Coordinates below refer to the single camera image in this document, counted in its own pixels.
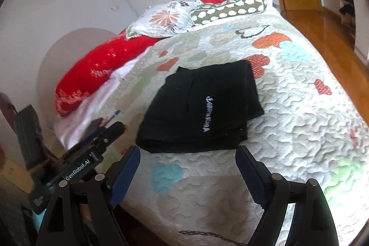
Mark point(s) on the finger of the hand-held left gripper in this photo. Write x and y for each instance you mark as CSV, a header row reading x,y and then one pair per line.
x,y
114,132
95,126

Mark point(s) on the beige rounded headboard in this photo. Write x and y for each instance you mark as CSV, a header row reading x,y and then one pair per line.
x,y
63,55

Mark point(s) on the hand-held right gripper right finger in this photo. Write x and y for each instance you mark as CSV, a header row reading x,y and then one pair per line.
x,y
250,174

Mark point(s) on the long red pillow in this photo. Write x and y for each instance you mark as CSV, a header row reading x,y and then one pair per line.
x,y
101,61

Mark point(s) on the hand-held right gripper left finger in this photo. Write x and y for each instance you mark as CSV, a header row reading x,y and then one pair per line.
x,y
125,176

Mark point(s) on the white bed sheet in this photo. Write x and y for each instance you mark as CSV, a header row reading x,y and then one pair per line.
x,y
86,107

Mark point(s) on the black pants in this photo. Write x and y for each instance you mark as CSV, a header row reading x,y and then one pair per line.
x,y
173,113

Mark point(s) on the green dotted pillow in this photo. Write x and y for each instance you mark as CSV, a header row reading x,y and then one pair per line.
x,y
227,9

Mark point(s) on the floral white pillow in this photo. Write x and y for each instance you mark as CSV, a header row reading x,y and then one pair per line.
x,y
164,18

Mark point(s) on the heart patterned quilt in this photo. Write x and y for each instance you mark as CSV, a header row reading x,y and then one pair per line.
x,y
288,133

